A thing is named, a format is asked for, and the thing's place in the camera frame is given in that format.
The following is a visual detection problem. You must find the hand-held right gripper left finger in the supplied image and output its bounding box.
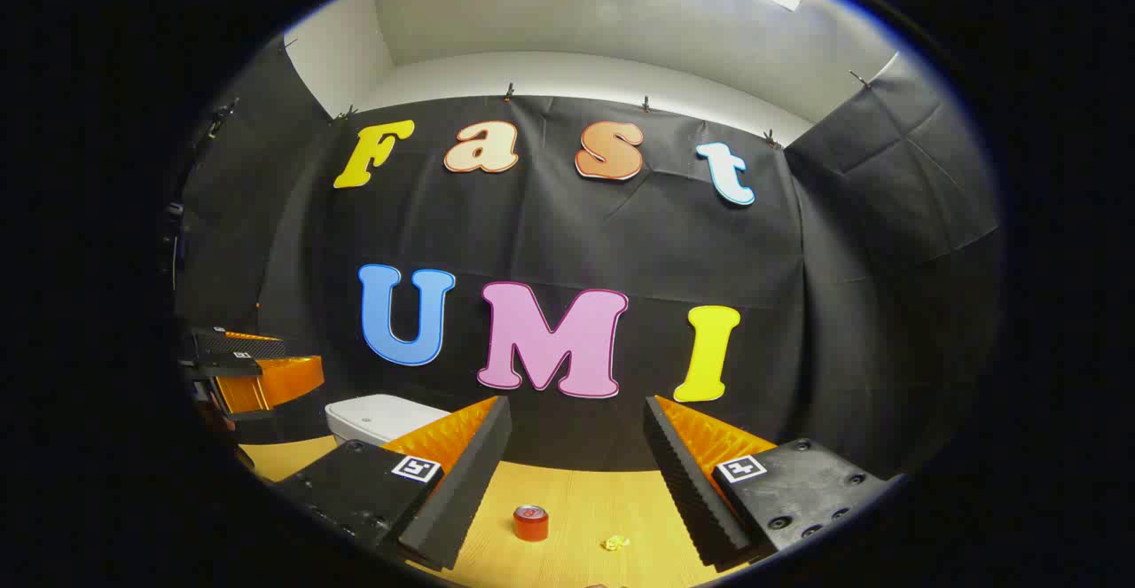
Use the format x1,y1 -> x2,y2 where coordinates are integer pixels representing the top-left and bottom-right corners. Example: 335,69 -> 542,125
270,396 -> 513,571

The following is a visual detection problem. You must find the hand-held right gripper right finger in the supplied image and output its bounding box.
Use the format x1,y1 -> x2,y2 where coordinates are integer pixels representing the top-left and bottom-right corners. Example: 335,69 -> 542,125
643,396 -> 892,571

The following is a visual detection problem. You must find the red pop can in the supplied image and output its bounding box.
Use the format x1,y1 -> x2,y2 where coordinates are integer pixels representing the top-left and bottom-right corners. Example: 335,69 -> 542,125
513,505 -> 550,543

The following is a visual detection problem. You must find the white desktop garbage bin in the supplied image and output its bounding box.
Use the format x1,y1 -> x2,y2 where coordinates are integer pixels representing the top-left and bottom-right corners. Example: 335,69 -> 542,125
325,394 -> 453,447

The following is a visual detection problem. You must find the wooden desktop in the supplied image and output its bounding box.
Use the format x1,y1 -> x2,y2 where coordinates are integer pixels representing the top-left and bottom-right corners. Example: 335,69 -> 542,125
238,435 -> 772,588

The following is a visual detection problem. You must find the black backdrop cloth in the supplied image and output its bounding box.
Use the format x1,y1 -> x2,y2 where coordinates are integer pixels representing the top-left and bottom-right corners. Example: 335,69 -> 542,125
173,34 -> 1007,482

